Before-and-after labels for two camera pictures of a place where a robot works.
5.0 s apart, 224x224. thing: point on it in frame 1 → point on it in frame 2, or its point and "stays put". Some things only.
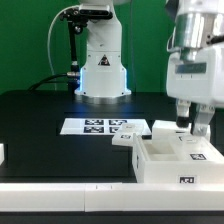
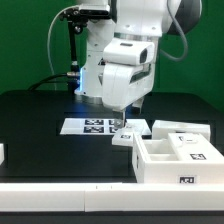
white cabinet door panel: x=193 y=148 stays put
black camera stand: x=77 y=17 stays put
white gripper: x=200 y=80 → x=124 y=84
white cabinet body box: x=154 y=161 stays put
